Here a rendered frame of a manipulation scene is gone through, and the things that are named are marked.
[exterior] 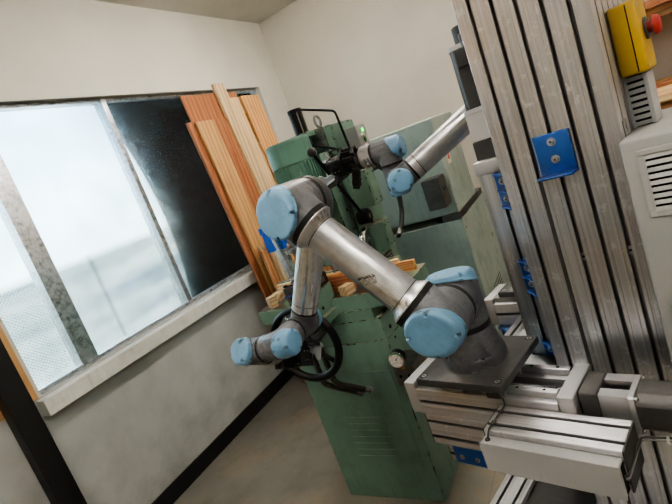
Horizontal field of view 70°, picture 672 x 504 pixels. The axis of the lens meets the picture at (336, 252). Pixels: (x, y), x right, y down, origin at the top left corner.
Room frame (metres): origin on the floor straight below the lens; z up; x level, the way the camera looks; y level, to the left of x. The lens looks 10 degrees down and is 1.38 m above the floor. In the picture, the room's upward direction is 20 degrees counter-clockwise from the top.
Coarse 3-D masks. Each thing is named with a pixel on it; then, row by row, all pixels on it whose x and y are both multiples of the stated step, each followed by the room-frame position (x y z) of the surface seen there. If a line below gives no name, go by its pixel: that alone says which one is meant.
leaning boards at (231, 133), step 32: (192, 96) 3.38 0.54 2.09; (224, 96) 3.60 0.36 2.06; (256, 96) 3.91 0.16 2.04; (192, 128) 3.22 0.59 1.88; (224, 128) 3.49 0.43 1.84; (256, 128) 3.75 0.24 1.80; (224, 160) 3.31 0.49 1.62; (256, 160) 3.61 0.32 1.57; (224, 192) 3.23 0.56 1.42; (256, 192) 3.51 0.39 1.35; (256, 224) 3.32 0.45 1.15; (256, 256) 3.20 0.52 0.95
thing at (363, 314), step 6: (384, 306) 1.72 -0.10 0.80; (348, 312) 1.69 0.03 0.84; (354, 312) 1.68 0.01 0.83; (360, 312) 1.67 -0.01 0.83; (366, 312) 1.65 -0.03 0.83; (372, 312) 1.64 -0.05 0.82; (378, 312) 1.67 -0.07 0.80; (336, 318) 1.72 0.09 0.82; (342, 318) 1.71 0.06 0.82; (348, 318) 1.70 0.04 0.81; (354, 318) 1.68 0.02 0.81; (360, 318) 1.67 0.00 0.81; (366, 318) 1.66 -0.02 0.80
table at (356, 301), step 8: (360, 288) 1.72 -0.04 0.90; (336, 296) 1.73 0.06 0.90; (344, 296) 1.69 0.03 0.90; (352, 296) 1.67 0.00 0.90; (360, 296) 1.65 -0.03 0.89; (368, 296) 1.64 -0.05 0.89; (280, 304) 1.92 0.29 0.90; (336, 304) 1.71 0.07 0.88; (344, 304) 1.69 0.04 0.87; (352, 304) 1.68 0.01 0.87; (360, 304) 1.66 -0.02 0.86; (368, 304) 1.64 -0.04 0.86; (376, 304) 1.63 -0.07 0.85; (264, 312) 1.90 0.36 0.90; (272, 312) 1.88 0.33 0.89; (280, 312) 1.86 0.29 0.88; (328, 312) 1.68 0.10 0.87; (336, 312) 1.69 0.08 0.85; (264, 320) 1.91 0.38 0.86; (272, 320) 1.88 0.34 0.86; (328, 320) 1.64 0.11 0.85
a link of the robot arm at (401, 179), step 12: (456, 120) 1.41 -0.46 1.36; (444, 132) 1.41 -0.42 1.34; (456, 132) 1.40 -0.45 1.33; (468, 132) 1.41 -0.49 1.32; (432, 144) 1.41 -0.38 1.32; (444, 144) 1.41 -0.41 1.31; (456, 144) 1.42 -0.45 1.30; (408, 156) 1.45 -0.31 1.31; (420, 156) 1.42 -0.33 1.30; (432, 156) 1.41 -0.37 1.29; (444, 156) 1.44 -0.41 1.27; (396, 168) 1.45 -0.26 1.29; (408, 168) 1.42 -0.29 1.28; (420, 168) 1.42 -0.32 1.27; (396, 180) 1.41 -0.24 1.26; (408, 180) 1.40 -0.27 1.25; (396, 192) 1.42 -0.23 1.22
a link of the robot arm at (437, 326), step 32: (288, 192) 1.04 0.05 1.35; (320, 192) 1.12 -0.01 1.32; (288, 224) 1.02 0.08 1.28; (320, 224) 1.03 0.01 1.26; (352, 256) 1.00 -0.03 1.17; (384, 288) 0.97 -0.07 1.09; (416, 288) 0.95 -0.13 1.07; (448, 288) 0.99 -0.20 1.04; (416, 320) 0.91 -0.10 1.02; (448, 320) 0.88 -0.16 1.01; (448, 352) 0.90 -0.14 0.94
